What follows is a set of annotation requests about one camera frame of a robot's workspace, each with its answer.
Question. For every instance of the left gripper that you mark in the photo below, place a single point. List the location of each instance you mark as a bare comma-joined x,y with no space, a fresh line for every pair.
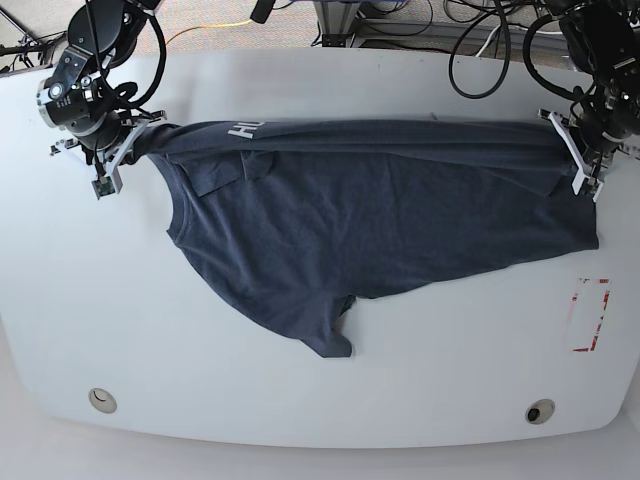
594,138

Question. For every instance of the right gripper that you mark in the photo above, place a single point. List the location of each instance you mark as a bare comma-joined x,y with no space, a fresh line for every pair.
105,140

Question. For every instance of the dark blue T-shirt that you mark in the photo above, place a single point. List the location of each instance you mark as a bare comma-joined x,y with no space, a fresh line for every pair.
290,222

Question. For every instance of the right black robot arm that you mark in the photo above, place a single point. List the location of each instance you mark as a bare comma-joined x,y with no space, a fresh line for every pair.
101,36

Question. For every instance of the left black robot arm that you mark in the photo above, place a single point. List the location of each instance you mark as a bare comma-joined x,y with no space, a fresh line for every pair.
602,43

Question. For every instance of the black tripod legs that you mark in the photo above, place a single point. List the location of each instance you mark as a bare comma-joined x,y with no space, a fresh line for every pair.
29,23

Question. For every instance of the red tape rectangle marking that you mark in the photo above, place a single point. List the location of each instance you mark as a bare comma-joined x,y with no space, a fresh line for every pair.
586,313

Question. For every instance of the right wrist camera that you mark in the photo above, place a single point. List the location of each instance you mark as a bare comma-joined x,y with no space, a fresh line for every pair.
109,184

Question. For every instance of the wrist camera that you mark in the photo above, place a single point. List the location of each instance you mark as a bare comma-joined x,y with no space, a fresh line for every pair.
586,185
109,184

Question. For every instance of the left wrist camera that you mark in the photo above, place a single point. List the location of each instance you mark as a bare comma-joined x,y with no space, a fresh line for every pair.
586,185

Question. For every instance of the left table cable grommet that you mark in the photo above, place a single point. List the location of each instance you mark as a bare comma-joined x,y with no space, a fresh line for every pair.
102,401

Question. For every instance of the table cable grommet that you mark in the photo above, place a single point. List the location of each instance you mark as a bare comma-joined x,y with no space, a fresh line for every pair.
540,412
102,401

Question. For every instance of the right table cable grommet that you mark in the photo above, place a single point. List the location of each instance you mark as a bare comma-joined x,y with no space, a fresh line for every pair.
540,412

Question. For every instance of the aluminium frame stand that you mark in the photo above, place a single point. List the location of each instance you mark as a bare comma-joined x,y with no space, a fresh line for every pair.
336,20

